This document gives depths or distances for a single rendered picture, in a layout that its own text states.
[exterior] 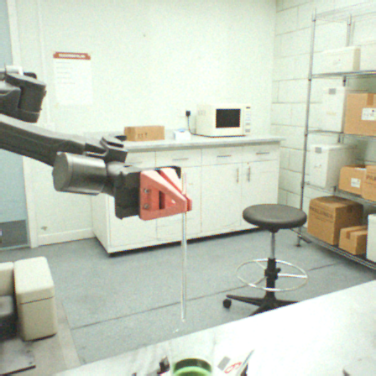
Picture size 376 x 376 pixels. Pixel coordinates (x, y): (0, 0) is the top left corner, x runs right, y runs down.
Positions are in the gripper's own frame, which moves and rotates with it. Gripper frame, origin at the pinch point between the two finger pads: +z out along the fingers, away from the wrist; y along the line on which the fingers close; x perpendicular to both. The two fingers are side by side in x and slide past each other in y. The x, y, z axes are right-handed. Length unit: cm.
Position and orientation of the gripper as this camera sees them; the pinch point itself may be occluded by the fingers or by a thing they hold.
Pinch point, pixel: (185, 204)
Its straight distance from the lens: 46.9
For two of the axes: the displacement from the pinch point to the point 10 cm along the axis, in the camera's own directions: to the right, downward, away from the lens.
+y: 8.0, -1.2, 5.9
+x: -0.1, 9.8, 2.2
